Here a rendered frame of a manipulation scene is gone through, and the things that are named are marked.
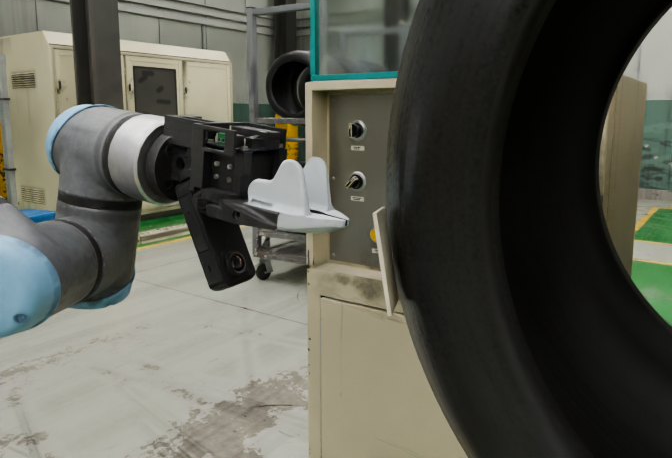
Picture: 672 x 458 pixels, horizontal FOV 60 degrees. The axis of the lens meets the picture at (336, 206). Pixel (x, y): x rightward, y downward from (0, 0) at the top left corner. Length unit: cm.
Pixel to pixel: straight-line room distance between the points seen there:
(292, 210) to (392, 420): 76
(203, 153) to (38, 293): 18
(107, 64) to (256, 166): 541
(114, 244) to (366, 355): 63
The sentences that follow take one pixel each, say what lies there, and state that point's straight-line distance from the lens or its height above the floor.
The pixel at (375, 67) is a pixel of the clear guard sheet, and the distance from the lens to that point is 110.
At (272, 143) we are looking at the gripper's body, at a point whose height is 118.
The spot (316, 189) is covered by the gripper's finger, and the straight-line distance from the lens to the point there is 51.
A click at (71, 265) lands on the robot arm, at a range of 59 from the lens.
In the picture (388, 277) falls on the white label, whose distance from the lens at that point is 34.
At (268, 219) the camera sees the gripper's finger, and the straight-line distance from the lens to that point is 49.
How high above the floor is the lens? 121
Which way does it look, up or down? 9 degrees down
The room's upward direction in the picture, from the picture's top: straight up
